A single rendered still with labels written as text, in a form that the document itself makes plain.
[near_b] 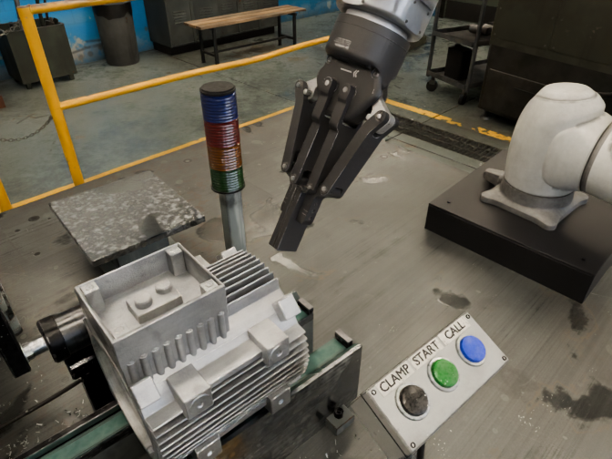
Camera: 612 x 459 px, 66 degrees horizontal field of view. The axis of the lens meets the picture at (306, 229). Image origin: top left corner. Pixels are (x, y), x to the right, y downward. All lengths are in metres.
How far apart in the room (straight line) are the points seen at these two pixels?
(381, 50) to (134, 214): 0.74
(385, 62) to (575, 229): 0.80
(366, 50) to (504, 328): 0.68
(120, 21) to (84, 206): 4.48
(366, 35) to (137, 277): 0.35
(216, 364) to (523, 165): 0.81
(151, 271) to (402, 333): 0.52
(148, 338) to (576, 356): 0.76
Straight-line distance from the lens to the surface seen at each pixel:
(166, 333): 0.49
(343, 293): 0.99
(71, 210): 1.14
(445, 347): 0.55
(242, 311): 0.55
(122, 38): 5.57
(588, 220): 1.22
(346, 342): 0.73
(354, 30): 0.46
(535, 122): 1.10
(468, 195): 1.22
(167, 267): 0.58
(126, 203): 1.12
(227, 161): 0.85
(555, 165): 1.10
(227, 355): 0.54
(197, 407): 0.51
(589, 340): 1.04
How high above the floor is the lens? 1.47
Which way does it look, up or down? 35 degrees down
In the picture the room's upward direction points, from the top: straight up
